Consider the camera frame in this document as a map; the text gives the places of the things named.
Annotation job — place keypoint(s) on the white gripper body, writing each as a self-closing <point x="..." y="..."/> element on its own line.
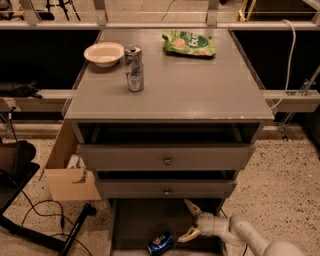
<point x="205" y="223"/>

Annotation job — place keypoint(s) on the black chair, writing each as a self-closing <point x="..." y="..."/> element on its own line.
<point x="16" y="169"/>

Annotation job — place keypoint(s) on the grey open bottom drawer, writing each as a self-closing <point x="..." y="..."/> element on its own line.
<point x="139" y="221"/>

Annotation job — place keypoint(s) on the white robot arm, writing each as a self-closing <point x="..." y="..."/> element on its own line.
<point x="237" y="231"/>

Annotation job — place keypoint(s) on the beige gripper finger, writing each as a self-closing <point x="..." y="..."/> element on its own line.
<point x="194" y="209"/>
<point x="191" y="234"/>

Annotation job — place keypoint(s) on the grey top drawer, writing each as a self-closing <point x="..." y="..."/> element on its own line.
<point x="166" y="158"/>

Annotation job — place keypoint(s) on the metal railing frame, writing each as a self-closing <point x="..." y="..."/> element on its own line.
<point x="167" y="14"/>

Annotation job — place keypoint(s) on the white bowl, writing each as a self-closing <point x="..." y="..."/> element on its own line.
<point x="105" y="54"/>

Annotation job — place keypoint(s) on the grey middle drawer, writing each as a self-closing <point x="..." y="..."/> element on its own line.
<point x="145" y="188"/>

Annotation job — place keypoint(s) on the brown cardboard box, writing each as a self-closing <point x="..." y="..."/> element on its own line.
<point x="67" y="176"/>

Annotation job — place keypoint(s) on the blue pepsi can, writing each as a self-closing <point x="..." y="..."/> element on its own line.
<point x="160" y="244"/>

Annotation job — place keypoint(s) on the green chip bag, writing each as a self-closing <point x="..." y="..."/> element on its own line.
<point x="188" y="43"/>

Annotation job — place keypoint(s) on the silver energy drink can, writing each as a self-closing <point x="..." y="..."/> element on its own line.
<point x="134" y="68"/>

